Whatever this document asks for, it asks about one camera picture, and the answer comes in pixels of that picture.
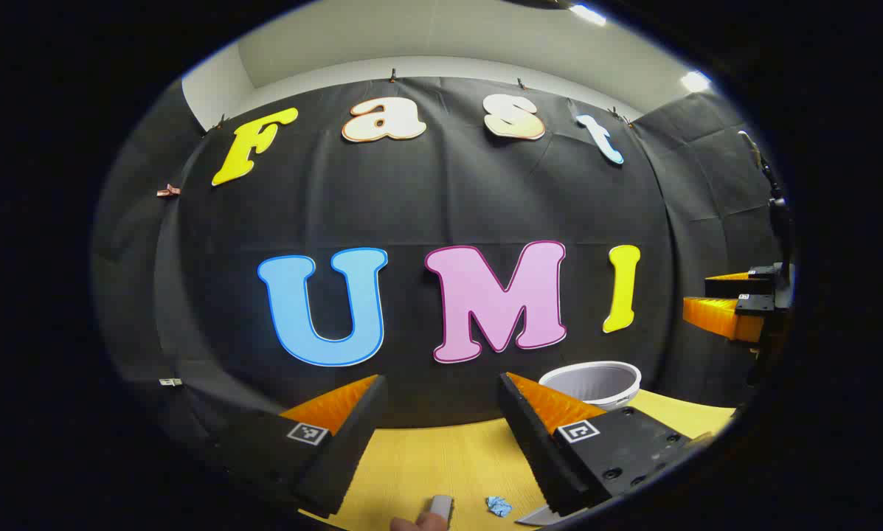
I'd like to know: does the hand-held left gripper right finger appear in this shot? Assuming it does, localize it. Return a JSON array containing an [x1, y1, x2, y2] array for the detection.
[[496, 372, 712, 518]]

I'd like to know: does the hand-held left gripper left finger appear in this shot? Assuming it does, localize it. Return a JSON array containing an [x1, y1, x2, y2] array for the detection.
[[205, 373, 389, 518]]

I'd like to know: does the grey dustpan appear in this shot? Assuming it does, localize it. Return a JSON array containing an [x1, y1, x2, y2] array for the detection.
[[515, 504, 561, 527]]

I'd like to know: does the white ribbed garbage bin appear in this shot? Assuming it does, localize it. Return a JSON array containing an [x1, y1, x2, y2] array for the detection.
[[539, 361, 643, 412]]

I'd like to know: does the yellow wooden desktop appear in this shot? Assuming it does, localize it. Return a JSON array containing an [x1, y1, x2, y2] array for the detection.
[[299, 389, 737, 531]]

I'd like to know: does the black backdrop cloth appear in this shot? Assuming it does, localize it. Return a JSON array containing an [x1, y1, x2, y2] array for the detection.
[[93, 75, 785, 451]]

